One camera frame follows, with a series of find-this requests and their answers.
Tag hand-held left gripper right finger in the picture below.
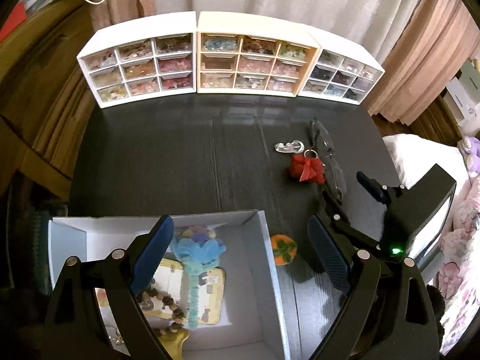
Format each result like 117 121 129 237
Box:
307 215 439 360

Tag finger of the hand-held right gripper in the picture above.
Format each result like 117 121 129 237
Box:
356 171 406 208
320 189 384 253

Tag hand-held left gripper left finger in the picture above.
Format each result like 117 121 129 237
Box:
43 214 175 360

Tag blue crochet flower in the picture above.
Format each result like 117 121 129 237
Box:
170 225 228 331

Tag orange crochet pumpkin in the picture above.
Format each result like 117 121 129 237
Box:
270 233 298 267

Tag brown bead bracelet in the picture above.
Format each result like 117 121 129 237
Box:
136 286 189 337

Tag red bow keychain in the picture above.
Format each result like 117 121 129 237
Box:
288 120 326 185

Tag yellow checkered card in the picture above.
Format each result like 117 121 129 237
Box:
144 258 227 325

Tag light blue cardboard box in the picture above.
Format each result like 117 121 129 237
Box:
48 210 292 360

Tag yellow rabbit-shaped card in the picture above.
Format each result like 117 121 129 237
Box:
157 329 190 360

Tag pink floral blanket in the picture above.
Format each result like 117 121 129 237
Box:
436 175 480 354

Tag purple plush toy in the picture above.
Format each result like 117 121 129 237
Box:
458 134 480 178

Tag silver carabiner clip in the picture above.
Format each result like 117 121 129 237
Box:
273 139 305 155

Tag large white drawer organizer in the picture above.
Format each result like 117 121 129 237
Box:
298 26 386 106

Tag cream drawer organizer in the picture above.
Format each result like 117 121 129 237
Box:
197 10 323 96

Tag small white drawer organizer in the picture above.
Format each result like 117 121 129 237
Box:
77 11 198 110

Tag white lace curtain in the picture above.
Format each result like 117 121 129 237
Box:
153 0 433 65

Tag red paper sheet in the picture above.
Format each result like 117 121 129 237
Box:
0 2 29 43

